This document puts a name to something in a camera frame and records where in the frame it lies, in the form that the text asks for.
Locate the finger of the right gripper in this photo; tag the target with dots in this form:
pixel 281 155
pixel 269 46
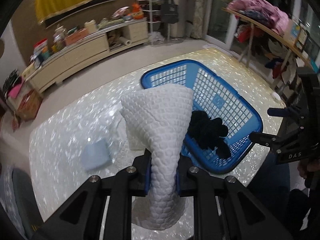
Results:
pixel 280 111
pixel 273 142

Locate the cream tv cabinet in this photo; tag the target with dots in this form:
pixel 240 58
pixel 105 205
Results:
pixel 89 50

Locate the orange snack bag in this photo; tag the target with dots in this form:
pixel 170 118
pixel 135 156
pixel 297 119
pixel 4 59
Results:
pixel 136 12

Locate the patterned curtain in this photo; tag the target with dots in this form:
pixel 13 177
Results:
pixel 198 19

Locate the orange box on cabinet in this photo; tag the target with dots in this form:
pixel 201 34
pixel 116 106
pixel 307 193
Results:
pixel 76 36

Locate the blue plastic basket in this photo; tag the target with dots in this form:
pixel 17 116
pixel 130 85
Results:
pixel 218 99

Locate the standing air conditioner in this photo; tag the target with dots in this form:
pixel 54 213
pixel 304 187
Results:
pixel 182 28

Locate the light blue cloth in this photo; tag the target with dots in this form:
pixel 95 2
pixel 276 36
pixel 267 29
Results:
pixel 96 155

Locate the white plastic jug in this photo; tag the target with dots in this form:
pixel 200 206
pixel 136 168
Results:
pixel 91 26

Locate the white metal shelf rack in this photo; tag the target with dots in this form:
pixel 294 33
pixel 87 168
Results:
pixel 158 26

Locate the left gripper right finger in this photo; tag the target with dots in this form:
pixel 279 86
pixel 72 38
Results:
pixel 185 183

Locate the small white round device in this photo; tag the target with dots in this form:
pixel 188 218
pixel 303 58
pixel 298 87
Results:
pixel 276 96

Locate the black hanging bag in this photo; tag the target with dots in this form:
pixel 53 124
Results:
pixel 169 13

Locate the cardboard box on floor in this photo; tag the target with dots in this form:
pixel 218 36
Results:
pixel 29 106

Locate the black plush toy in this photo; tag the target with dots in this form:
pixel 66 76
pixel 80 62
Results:
pixel 209 133

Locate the white textured towel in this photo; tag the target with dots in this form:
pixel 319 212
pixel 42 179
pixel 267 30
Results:
pixel 158 119

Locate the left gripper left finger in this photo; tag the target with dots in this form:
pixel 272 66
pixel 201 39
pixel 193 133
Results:
pixel 142 179

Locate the pink clothes pile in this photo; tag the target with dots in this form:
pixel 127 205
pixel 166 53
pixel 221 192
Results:
pixel 277 19

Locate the white quilted cloth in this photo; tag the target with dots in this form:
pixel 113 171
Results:
pixel 118 135

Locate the paper towel roll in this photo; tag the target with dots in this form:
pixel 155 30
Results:
pixel 125 41

